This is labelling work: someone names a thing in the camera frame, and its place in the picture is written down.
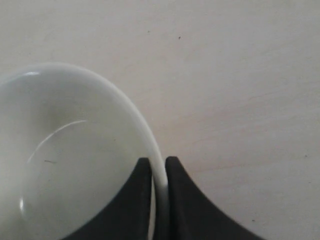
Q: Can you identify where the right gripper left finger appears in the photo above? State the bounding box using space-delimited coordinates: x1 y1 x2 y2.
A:
65 158 152 240

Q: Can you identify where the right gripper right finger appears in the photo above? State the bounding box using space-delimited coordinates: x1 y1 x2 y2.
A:
154 156 261 240

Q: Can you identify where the white ceramic bowl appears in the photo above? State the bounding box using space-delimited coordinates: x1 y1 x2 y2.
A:
0 63 163 240

